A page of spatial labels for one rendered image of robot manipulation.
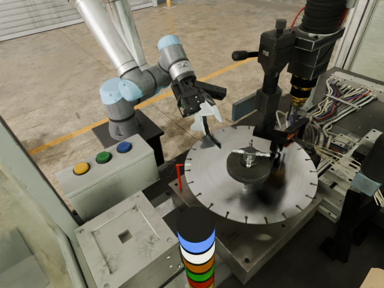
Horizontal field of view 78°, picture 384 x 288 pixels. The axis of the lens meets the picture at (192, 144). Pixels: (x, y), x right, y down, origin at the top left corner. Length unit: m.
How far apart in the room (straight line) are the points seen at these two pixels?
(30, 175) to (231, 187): 0.42
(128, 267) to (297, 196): 0.39
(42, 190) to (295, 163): 0.59
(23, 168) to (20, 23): 5.78
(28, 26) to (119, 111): 5.37
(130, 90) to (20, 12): 5.51
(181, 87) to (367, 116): 0.87
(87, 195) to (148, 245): 0.27
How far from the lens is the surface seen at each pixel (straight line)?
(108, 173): 0.74
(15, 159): 0.53
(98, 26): 0.87
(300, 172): 0.64
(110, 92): 0.97
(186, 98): 0.73
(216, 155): 0.65
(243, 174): 0.60
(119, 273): 0.57
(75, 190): 0.74
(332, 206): 0.80
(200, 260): 0.32
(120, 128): 1.04
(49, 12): 6.30
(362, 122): 1.27
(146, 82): 0.83
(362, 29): 1.64
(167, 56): 0.81
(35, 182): 0.57
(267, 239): 0.64
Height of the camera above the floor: 1.41
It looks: 42 degrees down
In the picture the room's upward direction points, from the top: 5 degrees counter-clockwise
